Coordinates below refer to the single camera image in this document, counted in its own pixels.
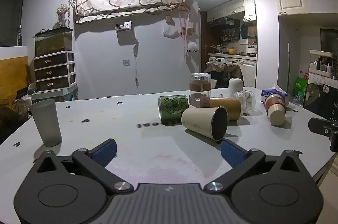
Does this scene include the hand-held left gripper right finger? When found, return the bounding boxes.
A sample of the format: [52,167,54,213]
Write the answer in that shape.
[203,139,304,194]

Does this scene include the blue tissue pack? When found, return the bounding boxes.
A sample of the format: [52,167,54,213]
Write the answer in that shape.
[261,84,291,103]

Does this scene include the white plastic bag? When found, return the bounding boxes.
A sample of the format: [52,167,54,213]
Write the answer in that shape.
[162,23,180,40]

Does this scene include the yellow board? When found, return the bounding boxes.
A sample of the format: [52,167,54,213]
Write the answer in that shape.
[0,54,30,99]

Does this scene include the glass cup with brown sleeve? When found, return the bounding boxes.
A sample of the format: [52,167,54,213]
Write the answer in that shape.
[189,72,212,109]

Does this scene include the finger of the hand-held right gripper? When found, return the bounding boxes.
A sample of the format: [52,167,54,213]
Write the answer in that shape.
[308,117,338,153]

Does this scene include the dried flower bunch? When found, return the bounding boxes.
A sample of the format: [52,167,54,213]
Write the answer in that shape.
[56,4,70,27]

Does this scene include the grey frosted cup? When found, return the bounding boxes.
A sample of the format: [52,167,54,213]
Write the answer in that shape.
[31,99,63,147]

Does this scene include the clear wall holder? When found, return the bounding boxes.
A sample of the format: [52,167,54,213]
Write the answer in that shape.
[115,21,133,33]

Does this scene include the washing machine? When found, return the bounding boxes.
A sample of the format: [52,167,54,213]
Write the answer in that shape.
[208,56,228,66]

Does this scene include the black printed board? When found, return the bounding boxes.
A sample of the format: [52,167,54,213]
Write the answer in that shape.
[303,82,338,122]

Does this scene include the hanging cord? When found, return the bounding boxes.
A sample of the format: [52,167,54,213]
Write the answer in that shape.
[133,38,140,88]

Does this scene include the brown and cream cup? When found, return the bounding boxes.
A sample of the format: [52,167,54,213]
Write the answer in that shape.
[264,93,287,127]

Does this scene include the gold brown tumbler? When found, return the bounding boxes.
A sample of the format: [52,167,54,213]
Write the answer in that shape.
[201,97,241,121]

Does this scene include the small white cup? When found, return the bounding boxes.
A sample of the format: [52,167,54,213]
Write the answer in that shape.
[228,78,244,99]

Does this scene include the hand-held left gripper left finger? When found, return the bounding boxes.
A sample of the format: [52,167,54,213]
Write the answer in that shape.
[33,138,135,194]

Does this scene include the white storage rack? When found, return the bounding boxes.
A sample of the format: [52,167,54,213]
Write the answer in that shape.
[308,49,338,79]

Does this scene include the cream cup with dark inside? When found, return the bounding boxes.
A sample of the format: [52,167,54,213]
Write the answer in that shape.
[181,106,229,142]

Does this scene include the white kitchen cabinets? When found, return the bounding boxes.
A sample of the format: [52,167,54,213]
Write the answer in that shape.
[206,0,257,23]

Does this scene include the white drawer unit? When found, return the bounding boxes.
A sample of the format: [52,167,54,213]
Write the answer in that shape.
[33,52,77,92]

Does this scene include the green bag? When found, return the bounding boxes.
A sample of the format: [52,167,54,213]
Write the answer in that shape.
[294,77,308,100]

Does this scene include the range hood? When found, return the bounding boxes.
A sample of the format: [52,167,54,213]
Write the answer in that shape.
[208,18,241,28]

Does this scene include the chair with draped cloth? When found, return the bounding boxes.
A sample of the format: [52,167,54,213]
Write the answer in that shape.
[205,62,244,89]

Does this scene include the green printed cup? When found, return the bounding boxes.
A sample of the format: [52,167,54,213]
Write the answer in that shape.
[158,95,189,127]

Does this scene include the fish tank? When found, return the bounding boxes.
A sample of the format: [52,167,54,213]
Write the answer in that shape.
[34,27,73,58]

